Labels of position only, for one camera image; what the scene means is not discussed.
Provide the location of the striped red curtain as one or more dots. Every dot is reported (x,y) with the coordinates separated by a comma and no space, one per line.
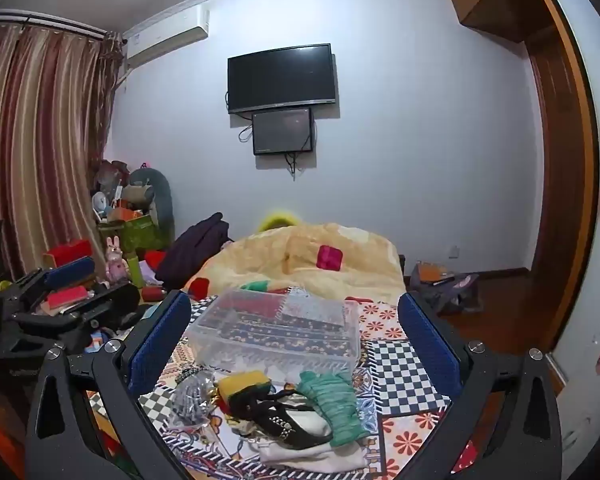
(35,150)

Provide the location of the clear bag with dark item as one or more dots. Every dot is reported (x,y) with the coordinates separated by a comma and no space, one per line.
(192,400)

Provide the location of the yellow quilt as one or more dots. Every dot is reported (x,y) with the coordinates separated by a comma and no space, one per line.
(280,260)

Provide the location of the yellow-green fuzzy item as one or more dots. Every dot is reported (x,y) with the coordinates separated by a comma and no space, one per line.
(278,221)

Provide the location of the green bottle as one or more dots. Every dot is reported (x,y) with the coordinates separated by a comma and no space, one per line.
(133,271)

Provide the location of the magenta square cushion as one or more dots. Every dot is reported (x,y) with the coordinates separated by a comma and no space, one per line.
(329,257)

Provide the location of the patchwork printed bed sheet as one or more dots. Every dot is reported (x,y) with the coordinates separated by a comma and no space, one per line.
(405,390)

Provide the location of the clear plastic storage box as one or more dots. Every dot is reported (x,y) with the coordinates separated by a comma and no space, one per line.
(275,327)

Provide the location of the large black wall television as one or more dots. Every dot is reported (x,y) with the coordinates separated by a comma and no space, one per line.
(281,79)

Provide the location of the green and red cloth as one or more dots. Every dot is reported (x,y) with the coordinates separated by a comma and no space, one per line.
(260,286)

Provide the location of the white air conditioner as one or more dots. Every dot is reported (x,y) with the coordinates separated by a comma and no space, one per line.
(167,35)

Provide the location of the pink bunny plush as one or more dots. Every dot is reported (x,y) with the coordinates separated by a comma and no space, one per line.
(114,260)

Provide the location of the small black wall monitor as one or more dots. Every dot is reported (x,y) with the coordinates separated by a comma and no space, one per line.
(282,131)

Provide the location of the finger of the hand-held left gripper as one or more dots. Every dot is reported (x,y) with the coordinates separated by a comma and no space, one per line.
(115,305)
(70,271)

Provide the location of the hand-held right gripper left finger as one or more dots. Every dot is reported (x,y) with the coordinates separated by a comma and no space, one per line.
(157,345)

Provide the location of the dark purple clothing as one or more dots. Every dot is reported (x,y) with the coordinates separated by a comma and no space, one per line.
(195,250)

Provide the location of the yellow and black cloth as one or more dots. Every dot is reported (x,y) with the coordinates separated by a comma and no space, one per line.
(242,385)

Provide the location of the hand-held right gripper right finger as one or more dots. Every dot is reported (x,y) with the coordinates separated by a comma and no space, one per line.
(427,347)

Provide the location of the curtain rail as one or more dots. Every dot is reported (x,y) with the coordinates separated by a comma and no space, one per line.
(50,22)

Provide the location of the red box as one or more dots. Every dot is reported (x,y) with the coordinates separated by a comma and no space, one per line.
(67,251)

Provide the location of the green storage box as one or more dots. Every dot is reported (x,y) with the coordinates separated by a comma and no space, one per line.
(130,235)

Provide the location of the white cloth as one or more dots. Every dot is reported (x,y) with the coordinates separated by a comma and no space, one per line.
(310,457)

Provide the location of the teal knitted cloth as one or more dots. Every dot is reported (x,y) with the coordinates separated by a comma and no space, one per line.
(337,410)

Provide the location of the wooden door frame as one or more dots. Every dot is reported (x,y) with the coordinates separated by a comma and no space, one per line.
(562,185)

